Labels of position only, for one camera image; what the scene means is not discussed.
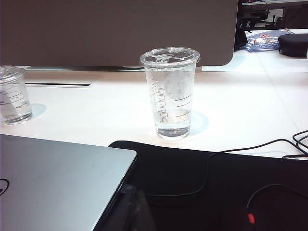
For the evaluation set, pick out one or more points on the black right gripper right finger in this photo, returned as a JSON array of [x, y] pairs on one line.
[[143, 214]]

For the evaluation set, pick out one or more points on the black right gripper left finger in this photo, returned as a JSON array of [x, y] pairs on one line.
[[127, 211]]

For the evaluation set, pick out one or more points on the silver closed laptop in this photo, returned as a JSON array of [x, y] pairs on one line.
[[60, 180]]

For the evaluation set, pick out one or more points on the tall clear cup siren logo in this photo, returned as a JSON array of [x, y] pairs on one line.
[[173, 108]]

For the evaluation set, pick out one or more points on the small clear cup white label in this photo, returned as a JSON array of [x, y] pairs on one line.
[[16, 106]]

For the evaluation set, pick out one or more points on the black desk mat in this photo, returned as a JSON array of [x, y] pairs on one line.
[[228, 173]]

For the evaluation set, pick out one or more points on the wide brown desk partition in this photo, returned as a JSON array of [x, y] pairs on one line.
[[108, 31]]

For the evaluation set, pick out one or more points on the black fabric bag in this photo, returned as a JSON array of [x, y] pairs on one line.
[[240, 38]]

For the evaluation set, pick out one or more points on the blue printed plastic bag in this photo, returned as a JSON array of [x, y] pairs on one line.
[[262, 42]]

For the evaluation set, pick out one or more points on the black oval zip case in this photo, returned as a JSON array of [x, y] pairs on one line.
[[293, 45]]

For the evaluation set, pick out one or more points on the black office chair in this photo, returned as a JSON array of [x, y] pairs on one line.
[[255, 16]]

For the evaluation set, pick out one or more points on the white background desk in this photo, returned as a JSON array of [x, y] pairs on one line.
[[264, 3]]

